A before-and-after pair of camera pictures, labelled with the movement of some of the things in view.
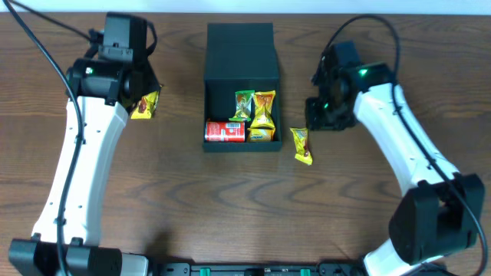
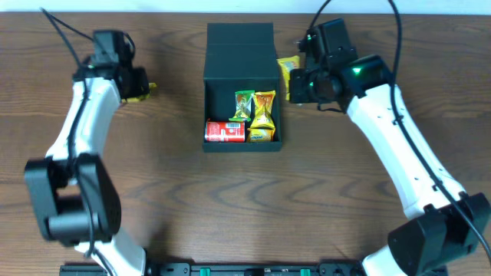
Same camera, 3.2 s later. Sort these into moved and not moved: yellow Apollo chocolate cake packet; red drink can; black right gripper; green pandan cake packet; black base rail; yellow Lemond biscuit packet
Moved: black right gripper; yellow Apollo chocolate cake packet
Not moved: yellow Lemond biscuit packet; black base rail; green pandan cake packet; red drink can
